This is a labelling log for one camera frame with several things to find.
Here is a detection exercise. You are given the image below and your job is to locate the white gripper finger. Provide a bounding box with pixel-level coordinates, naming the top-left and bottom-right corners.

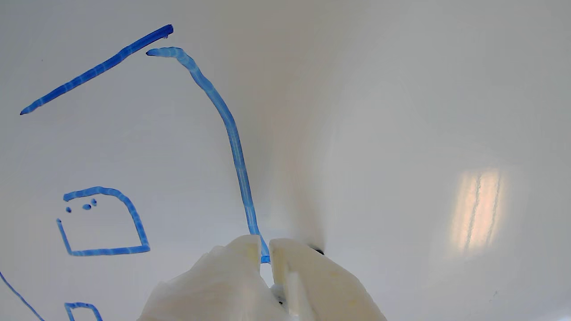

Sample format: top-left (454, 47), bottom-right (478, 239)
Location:
top-left (269, 237), bottom-right (387, 321)
top-left (138, 235), bottom-right (288, 321)

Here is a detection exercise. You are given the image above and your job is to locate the large white whiteboard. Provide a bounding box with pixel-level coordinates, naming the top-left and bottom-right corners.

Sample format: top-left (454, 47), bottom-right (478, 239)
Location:
top-left (0, 0), bottom-right (571, 321)

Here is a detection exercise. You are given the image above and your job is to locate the blue whiteboard marker pen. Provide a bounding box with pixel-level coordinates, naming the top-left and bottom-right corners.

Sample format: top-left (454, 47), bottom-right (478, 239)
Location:
top-left (267, 247), bottom-right (325, 318)

